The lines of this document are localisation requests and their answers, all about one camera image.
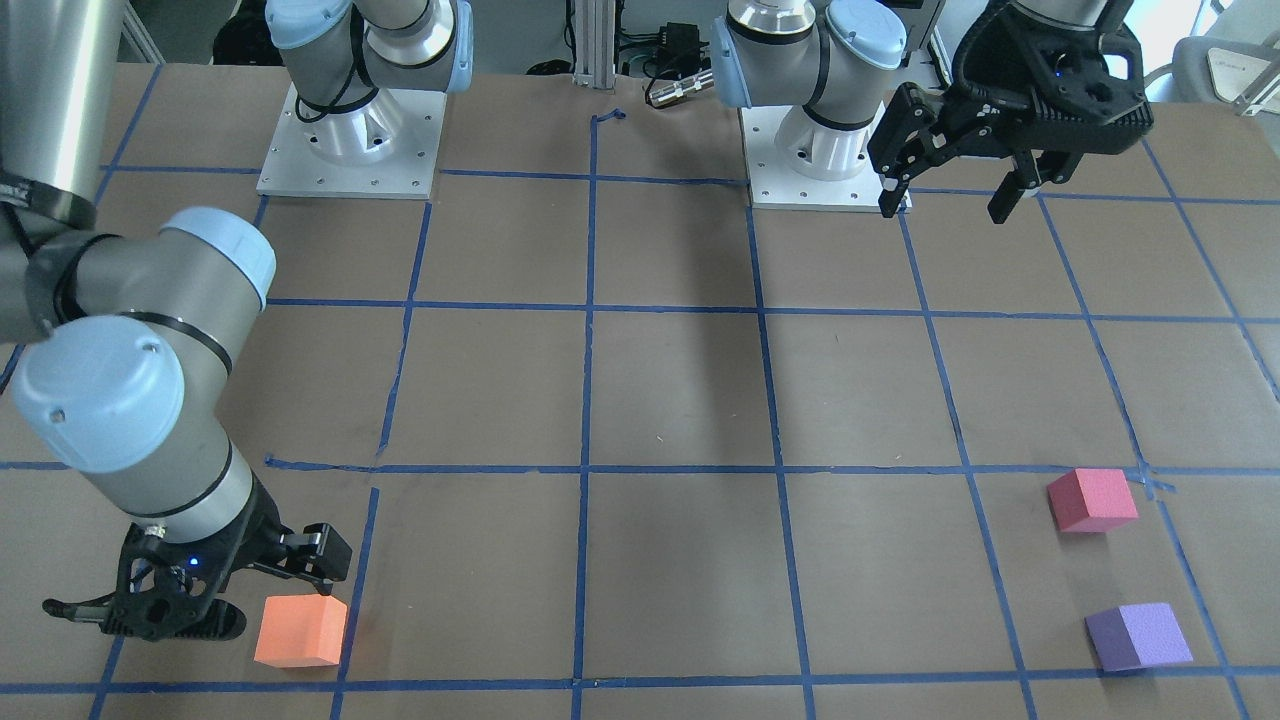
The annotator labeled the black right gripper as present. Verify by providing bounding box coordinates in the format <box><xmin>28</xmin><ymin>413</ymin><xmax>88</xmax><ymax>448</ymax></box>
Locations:
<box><xmin>118</xmin><ymin>480</ymin><xmax>353</xmax><ymax>642</ymax></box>

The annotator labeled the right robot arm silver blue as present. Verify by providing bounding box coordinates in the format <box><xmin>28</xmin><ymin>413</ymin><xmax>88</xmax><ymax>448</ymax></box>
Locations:
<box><xmin>3</xmin><ymin>1</ymin><xmax>352</xmax><ymax>642</ymax></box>

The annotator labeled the pink foam cube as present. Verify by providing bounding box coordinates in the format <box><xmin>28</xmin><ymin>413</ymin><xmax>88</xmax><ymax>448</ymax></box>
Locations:
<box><xmin>1046</xmin><ymin>468</ymin><xmax>1140</xmax><ymax>533</ymax></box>

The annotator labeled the aluminium frame post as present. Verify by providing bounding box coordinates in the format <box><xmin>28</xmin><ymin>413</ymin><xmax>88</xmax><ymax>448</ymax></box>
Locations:
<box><xmin>570</xmin><ymin>0</ymin><xmax>620</xmax><ymax>94</ymax></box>

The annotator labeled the brown paper table mat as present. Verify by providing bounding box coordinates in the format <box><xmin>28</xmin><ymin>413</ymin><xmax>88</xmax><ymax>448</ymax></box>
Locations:
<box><xmin>3</xmin><ymin>64</ymin><xmax>1277</xmax><ymax>719</ymax></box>

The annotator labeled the silver metal connector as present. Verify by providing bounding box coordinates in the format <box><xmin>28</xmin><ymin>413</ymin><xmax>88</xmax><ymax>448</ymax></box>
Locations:
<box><xmin>645</xmin><ymin>69</ymin><xmax>716</xmax><ymax>110</ymax></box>

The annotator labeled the purple foam cube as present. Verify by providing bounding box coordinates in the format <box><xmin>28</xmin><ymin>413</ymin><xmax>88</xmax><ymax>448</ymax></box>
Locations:
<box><xmin>1085</xmin><ymin>602</ymin><xmax>1194</xmax><ymax>673</ymax></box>

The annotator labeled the orange foam cube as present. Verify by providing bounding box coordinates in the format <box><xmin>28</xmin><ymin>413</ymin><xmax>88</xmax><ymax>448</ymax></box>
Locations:
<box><xmin>253</xmin><ymin>594</ymin><xmax>349</xmax><ymax>669</ymax></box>

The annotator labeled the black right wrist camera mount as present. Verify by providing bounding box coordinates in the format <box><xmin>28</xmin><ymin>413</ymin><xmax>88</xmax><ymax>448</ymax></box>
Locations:
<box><xmin>41</xmin><ymin>559</ymin><xmax>209</xmax><ymax>641</ymax></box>

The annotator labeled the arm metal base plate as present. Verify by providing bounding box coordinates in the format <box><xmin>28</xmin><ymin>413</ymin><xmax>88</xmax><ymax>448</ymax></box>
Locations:
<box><xmin>256</xmin><ymin>88</ymin><xmax>448</xmax><ymax>200</ymax></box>
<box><xmin>739</xmin><ymin>104</ymin><xmax>884</xmax><ymax>214</ymax></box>

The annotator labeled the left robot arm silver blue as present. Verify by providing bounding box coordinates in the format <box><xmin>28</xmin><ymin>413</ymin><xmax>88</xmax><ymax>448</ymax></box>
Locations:
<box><xmin>710</xmin><ymin>1</ymin><xmax>1155</xmax><ymax>224</ymax></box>

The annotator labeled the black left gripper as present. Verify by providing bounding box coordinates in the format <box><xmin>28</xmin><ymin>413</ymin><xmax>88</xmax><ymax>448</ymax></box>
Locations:
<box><xmin>869</xmin><ymin>1</ymin><xmax>1155</xmax><ymax>224</ymax></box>

